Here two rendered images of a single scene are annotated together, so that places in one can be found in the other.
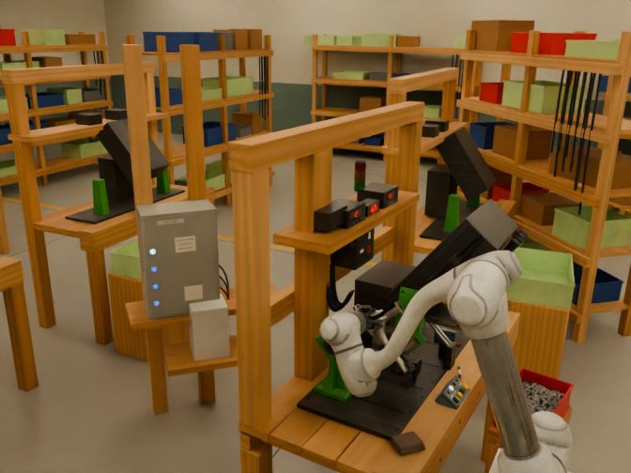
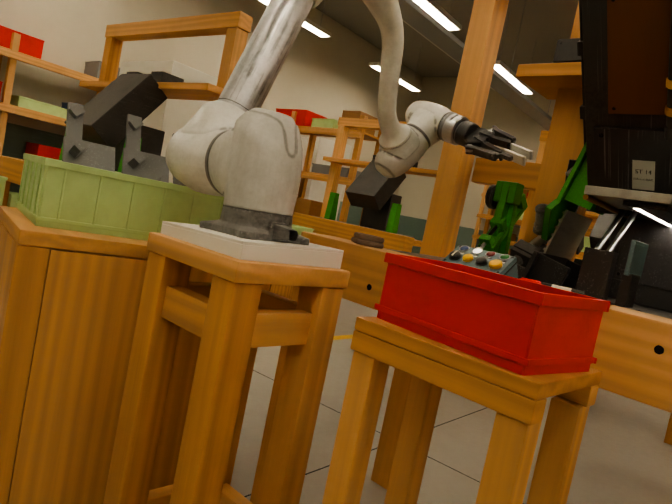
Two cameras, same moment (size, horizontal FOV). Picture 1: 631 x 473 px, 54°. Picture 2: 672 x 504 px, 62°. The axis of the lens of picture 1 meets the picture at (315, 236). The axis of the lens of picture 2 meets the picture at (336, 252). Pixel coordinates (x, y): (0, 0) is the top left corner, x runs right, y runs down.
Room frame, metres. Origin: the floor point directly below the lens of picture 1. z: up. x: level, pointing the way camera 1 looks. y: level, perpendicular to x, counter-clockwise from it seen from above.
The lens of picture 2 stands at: (2.08, -1.87, 0.97)
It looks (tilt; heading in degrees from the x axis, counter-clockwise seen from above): 4 degrees down; 103
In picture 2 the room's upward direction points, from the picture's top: 12 degrees clockwise
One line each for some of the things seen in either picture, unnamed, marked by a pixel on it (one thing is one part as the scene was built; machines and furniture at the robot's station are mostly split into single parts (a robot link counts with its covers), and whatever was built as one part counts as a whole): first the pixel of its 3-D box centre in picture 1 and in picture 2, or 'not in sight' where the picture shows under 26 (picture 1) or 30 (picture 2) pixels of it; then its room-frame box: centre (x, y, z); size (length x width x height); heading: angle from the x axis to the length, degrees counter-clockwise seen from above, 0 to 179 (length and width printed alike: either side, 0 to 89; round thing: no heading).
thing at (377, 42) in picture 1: (386, 98); not in sight; (11.38, -1.26, 1.12); 3.22 x 0.55 x 2.23; 65
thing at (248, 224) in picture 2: not in sight; (261, 224); (1.65, -0.74, 0.91); 0.22 x 0.18 x 0.06; 148
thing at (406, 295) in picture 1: (412, 312); (591, 182); (2.34, -0.41, 1.17); 0.13 x 0.12 x 0.20; 150
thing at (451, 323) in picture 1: (433, 312); (651, 211); (2.45, -0.52, 1.11); 0.39 x 0.16 x 0.03; 60
